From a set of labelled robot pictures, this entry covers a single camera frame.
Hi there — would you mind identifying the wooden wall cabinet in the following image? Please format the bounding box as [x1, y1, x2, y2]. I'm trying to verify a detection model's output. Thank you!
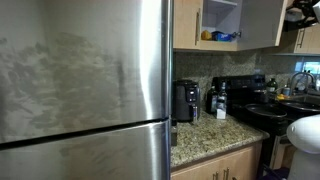
[173, 0, 289, 53]

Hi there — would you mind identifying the black electric stove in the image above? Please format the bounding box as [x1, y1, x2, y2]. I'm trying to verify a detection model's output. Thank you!
[211, 74, 292, 168]

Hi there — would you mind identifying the chrome sink faucet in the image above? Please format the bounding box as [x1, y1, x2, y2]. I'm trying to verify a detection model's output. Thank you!
[289, 70, 317, 92]

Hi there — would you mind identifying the wooden cabinet with steel handle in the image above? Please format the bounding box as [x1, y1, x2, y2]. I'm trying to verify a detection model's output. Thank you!
[292, 23, 320, 55]

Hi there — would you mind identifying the stainless steel refrigerator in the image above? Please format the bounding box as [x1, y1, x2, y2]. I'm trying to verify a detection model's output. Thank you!
[0, 0, 175, 180]

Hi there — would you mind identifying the wooden cabinet door white inside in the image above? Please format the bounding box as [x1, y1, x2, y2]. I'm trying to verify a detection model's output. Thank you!
[237, 0, 289, 52]

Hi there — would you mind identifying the white bottle black cap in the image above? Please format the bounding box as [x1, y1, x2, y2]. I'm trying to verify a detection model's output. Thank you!
[215, 97, 228, 120]

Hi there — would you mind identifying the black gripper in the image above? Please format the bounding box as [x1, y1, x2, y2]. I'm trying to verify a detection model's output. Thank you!
[283, 0, 318, 33]

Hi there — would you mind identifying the black frying pan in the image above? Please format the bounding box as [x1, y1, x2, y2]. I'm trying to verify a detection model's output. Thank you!
[244, 102, 289, 120]

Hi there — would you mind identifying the wooden base cabinet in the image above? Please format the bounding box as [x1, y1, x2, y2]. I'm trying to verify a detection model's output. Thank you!
[170, 139, 264, 180]

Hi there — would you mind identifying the dark olive oil bottle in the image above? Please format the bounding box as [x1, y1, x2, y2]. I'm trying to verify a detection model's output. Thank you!
[206, 85, 219, 115]

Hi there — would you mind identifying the blue Ziploc box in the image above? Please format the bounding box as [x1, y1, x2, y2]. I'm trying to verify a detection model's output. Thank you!
[211, 30, 235, 43]

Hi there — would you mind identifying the clear bottle blue cap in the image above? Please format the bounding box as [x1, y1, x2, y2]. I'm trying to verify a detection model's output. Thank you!
[217, 81, 229, 105]

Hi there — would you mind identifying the yellow plastic bag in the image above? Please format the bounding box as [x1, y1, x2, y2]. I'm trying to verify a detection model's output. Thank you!
[200, 29, 213, 42]

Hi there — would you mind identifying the green glass bottle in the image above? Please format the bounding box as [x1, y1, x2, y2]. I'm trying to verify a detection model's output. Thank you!
[266, 77, 279, 94]

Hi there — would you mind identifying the small blue cup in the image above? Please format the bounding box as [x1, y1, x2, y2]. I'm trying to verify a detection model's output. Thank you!
[282, 84, 292, 97]

